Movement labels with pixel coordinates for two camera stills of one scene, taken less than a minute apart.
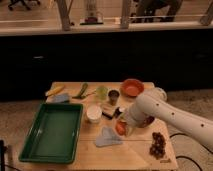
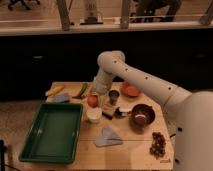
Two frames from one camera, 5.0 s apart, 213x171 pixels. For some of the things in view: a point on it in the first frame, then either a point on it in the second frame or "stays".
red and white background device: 92,17 stays
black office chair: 28,4 stays
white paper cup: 93,114 stays
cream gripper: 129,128 -> 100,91
